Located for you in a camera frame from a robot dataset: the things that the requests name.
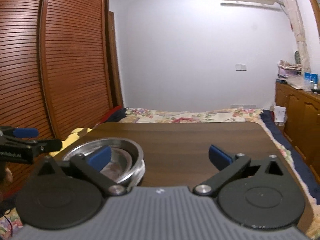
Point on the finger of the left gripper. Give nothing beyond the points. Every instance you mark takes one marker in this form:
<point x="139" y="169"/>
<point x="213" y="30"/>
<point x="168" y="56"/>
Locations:
<point x="19" y="132"/>
<point x="39" y="146"/>

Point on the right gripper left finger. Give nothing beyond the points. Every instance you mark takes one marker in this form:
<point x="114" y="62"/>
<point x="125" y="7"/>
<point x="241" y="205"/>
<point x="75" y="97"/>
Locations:
<point x="93" y="162"/>

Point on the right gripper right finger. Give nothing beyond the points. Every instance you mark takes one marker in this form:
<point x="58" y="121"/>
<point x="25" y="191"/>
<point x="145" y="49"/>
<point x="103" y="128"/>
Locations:
<point x="240" y="162"/>

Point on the small steel bowl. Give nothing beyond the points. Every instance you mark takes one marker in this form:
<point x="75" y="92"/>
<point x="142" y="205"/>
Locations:
<point x="119" y="165"/>

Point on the large steel bowl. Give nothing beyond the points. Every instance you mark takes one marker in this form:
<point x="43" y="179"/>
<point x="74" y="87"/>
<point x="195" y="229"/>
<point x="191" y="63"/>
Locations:
<point x="128" y="145"/>

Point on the floral square plate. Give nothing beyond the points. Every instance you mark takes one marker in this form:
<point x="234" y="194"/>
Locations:
<point x="137" y="177"/>

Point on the white paper bag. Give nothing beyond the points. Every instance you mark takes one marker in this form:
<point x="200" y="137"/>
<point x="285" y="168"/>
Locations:
<point x="279" y="115"/>

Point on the wooden slatted wardrobe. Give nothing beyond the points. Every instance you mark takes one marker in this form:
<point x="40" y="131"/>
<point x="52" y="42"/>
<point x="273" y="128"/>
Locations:
<point x="59" y="67"/>

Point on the wooden sideboard cabinet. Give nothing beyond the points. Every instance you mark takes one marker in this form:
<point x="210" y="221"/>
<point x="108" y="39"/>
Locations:
<point x="302" y="123"/>

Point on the floral bed blanket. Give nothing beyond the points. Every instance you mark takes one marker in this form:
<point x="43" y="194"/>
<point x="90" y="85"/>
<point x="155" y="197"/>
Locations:
<point x="176" y="148"/>

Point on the stack of folded fabrics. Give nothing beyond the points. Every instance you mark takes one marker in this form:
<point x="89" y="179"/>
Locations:
<point x="286" y="70"/>

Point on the blue box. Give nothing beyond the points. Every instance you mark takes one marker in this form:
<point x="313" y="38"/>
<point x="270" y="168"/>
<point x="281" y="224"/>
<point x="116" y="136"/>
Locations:
<point x="311" y="77"/>

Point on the beige curtain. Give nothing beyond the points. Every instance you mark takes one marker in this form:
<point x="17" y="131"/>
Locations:
<point x="299" y="32"/>

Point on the white wall switch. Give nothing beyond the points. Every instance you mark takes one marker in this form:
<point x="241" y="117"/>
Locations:
<point x="240" y="67"/>

